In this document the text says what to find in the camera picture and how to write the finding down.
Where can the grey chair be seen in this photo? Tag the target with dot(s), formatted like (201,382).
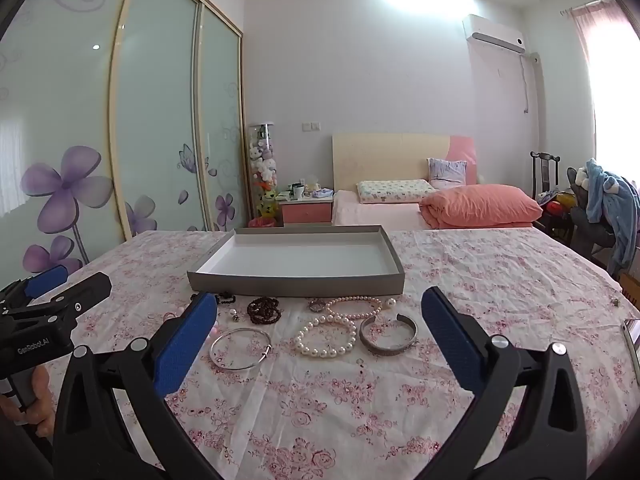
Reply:
(580,220)

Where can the grey cardboard tray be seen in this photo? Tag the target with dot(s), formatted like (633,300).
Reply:
(300,255)

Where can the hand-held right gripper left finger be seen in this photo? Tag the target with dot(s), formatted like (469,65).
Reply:
(185,345)

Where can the dark wooden chair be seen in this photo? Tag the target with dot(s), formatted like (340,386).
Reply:
(542,170)

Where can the red and yellow toy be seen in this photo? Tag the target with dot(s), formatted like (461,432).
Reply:
(557,204)

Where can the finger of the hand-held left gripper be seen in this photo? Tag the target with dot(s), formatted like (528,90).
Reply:
(75,297)
(47,279)

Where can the blue fleece garment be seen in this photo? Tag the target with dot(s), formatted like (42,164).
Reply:
(610,195)

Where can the clear tube of plush toys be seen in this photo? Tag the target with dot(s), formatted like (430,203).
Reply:
(262,165)

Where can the pink curtain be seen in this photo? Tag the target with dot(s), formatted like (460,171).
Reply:
(582,50)

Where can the orange folded duvet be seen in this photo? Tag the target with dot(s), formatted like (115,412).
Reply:
(480,205)

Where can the floral sliding-door wardrobe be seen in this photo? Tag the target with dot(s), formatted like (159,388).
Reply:
(150,110)

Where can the pink and white nightstand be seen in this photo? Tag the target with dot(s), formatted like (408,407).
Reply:
(305,212)

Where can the pink bed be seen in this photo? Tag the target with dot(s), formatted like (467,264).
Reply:
(375,215)

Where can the patterned white pillow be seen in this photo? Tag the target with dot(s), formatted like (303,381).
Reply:
(395,191)

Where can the pink floral cloth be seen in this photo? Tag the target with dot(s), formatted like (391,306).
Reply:
(350,410)

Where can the person's left hand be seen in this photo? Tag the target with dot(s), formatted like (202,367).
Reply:
(44,405)

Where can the lilac printed pillow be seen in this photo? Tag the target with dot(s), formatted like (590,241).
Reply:
(446,172)

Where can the white plush toy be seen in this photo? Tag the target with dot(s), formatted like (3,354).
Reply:
(581,176)

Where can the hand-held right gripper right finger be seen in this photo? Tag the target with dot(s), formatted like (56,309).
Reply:
(450,340)

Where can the white wall switch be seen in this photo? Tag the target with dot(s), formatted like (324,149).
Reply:
(311,127)

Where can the thin silver bangle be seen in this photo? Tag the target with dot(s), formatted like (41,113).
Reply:
(212,352)

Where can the air conditioner pipe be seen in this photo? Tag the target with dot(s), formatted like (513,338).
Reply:
(527,85)

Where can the white air conditioner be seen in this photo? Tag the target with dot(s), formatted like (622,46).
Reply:
(492,30)

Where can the cream and pink headboard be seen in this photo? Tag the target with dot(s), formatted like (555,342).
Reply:
(380,160)

